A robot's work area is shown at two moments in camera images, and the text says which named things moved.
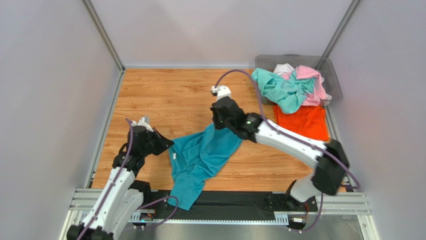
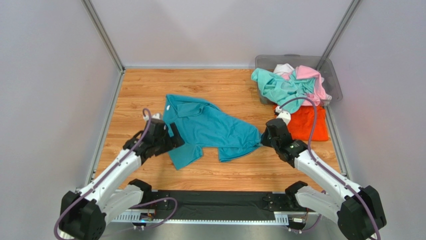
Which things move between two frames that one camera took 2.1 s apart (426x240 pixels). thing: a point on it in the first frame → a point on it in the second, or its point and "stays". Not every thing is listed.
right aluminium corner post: (338, 32) stays
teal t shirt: (195, 158) → (201, 125)
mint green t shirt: (286, 94) stays
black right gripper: (221, 116) → (271, 137)
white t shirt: (280, 69) stays
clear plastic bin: (328, 67) stays
